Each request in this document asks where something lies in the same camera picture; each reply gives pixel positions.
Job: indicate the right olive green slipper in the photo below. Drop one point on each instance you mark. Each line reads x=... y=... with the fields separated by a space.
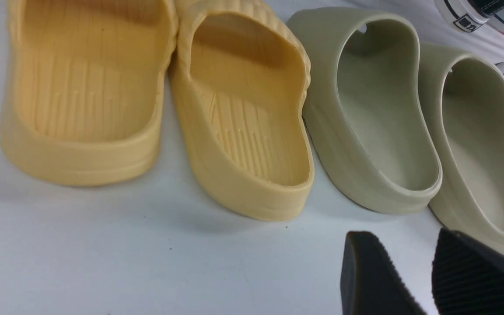
x=462 y=101

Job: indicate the yellow rubber slipper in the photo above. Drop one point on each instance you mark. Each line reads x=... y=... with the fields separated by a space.
x=239 y=81
x=85 y=88

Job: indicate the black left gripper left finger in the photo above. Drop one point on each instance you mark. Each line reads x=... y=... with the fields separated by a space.
x=369 y=282

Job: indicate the left yellow rubber slipper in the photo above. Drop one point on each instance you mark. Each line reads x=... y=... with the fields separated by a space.
x=85 y=88

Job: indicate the olive green slipper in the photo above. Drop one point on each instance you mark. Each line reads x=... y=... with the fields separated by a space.
x=362 y=109
x=462 y=101

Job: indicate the left olive green slipper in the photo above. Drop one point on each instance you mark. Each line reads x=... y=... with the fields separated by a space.
x=362 y=109

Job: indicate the right yellow rubber slipper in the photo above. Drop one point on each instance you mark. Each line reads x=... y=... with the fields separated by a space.
x=239 y=81

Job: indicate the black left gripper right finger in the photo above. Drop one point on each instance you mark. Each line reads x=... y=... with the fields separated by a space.
x=467 y=276

